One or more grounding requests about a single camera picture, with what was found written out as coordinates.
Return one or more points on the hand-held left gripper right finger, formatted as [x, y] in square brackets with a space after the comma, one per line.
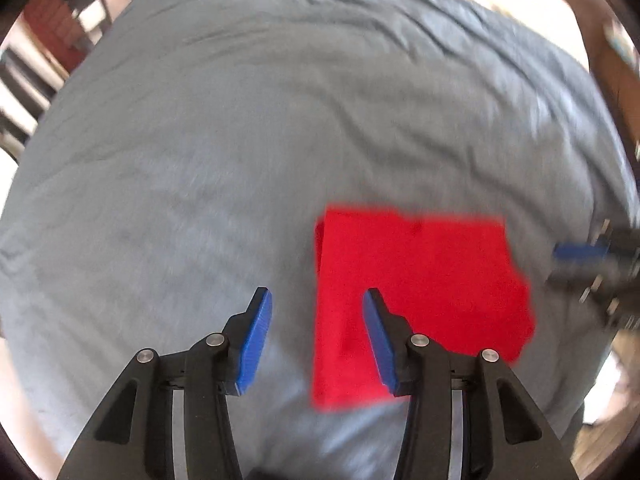
[380, 345]

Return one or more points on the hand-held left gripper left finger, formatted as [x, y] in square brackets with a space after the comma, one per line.
[255, 345]

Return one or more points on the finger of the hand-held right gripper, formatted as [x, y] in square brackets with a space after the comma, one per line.
[572, 281]
[580, 252]

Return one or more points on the red shorts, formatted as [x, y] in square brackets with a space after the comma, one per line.
[440, 270]

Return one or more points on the grey bed blanket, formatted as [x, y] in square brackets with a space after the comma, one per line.
[200, 160]

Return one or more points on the brown wooden headboard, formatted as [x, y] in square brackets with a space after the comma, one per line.
[602, 25]

